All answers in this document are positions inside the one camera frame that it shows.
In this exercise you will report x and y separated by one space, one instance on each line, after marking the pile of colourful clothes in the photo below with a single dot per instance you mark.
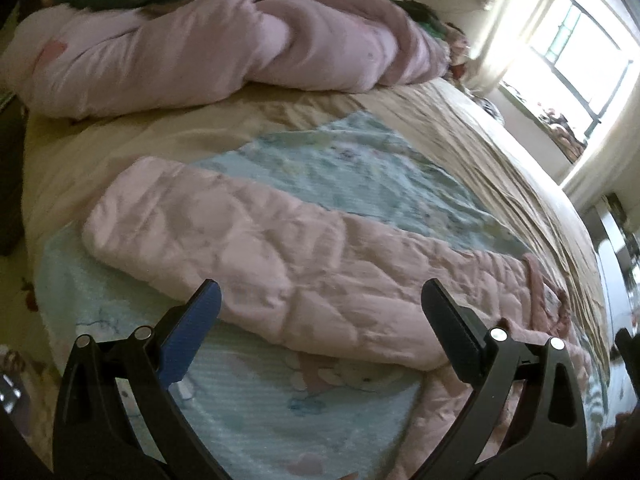
440 35

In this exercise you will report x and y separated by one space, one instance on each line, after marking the pink rolled comforter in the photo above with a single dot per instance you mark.
200 50

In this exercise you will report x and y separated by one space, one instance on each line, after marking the beige bed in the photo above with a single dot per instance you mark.
450 125

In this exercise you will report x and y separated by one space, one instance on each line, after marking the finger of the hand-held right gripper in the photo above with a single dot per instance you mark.
629 350

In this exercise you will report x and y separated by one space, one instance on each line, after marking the pink quilted blanket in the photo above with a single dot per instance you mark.
275 270

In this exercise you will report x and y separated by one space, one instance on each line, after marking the white desk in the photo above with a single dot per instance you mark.
617 245

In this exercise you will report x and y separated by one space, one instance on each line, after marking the window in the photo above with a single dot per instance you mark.
575 50

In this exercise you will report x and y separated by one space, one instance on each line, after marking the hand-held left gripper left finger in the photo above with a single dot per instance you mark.
192 330

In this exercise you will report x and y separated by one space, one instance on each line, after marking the windowsill clutter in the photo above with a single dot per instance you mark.
560 130

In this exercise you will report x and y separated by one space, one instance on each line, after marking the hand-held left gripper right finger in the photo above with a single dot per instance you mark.
450 332

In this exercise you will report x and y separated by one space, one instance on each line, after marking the light blue printed blanket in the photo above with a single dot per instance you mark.
325 170

